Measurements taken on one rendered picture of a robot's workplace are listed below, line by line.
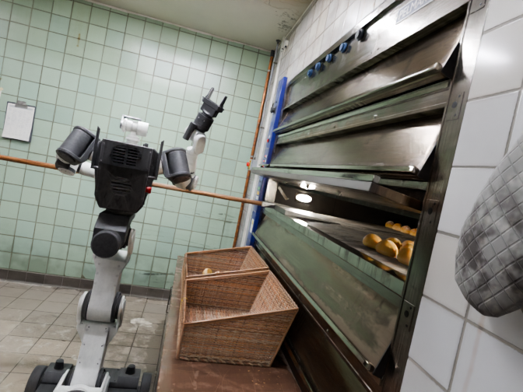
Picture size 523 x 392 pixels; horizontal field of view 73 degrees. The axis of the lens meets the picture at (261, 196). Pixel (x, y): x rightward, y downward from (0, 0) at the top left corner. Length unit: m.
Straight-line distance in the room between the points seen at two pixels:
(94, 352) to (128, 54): 2.61
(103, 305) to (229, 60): 2.56
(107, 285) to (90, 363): 0.35
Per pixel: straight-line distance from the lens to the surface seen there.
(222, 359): 1.62
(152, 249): 3.61
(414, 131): 1.12
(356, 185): 0.96
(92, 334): 1.92
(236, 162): 3.51
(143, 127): 1.74
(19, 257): 3.91
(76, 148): 1.72
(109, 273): 1.82
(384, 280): 1.07
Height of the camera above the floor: 1.37
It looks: 3 degrees down
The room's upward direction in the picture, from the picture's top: 11 degrees clockwise
